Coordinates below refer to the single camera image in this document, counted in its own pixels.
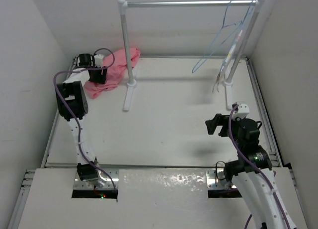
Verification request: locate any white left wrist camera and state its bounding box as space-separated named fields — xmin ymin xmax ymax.
xmin=94 ymin=54 xmax=105 ymax=68

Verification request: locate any blue wire hanger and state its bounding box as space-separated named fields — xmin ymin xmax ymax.
xmin=191 ymin=0 xmax=250 ymax=74

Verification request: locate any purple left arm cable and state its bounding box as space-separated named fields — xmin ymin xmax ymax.
xmin=53 ymin=48 xmax=118 ymax=192

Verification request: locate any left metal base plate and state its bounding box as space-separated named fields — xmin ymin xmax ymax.
xmin=73 ymin=168 xmax=119 ymax=191

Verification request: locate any metal base plate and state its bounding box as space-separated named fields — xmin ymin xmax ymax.
xmin=206 ymin=168 xmax=237 ymax=190
xmin=73 ymin=168 xmax=119 ymax=191

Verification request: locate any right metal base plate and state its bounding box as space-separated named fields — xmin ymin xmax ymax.
xmin=206 ymin=168 xmax=237 ymax=190

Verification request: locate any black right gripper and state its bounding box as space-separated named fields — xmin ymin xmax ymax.
xmin=205 ymin=113 xmax=242 ymax=149

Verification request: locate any white front cover panel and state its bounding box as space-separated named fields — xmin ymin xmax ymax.
xmin=17 ymin=167 xmax=309 ymax=229

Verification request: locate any white clothes rack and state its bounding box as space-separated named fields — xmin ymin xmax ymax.
xmin=116 ymin=0 xmax=267 ymax=111

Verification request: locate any pink t shirt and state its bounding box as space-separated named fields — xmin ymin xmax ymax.
xmin=84 ymin=47 xmax=141 ymax=99

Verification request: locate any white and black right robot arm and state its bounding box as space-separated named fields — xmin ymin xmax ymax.
xmin=205 ymin=114 xmax=297 ymax=229

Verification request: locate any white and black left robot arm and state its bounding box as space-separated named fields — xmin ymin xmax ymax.
xmin=53 ymin=54 xmax=106 ymax=183

